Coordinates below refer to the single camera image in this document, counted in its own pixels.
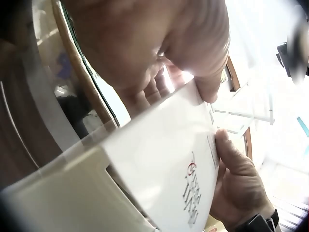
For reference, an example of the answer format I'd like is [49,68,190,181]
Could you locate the person's left hand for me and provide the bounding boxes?
[63,0,232,116]

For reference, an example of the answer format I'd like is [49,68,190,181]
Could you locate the person's left thumb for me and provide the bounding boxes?
[165,22,232,104]

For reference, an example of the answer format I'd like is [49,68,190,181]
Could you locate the white metal rack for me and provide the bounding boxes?
[211,93,276,136]

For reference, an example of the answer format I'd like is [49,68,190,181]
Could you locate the black wrist band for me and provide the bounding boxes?
[231,209,280,232]

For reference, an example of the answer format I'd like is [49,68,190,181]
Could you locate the person's right hand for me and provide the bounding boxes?
[210,129,275,230]

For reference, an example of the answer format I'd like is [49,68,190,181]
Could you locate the white cardboard box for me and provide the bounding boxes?
[0,79,222,232]

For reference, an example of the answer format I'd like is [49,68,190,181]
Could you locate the person's right thumb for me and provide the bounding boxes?
[216,129,240,171]

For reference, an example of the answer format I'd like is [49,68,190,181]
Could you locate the person's left fingers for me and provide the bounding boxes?
[123,66,193,116]

